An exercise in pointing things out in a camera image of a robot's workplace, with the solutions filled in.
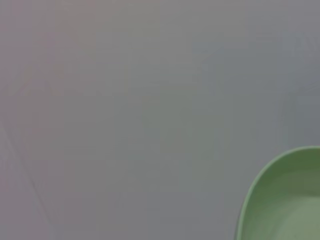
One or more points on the green round plastic plate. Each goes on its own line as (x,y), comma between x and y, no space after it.
(287,200)

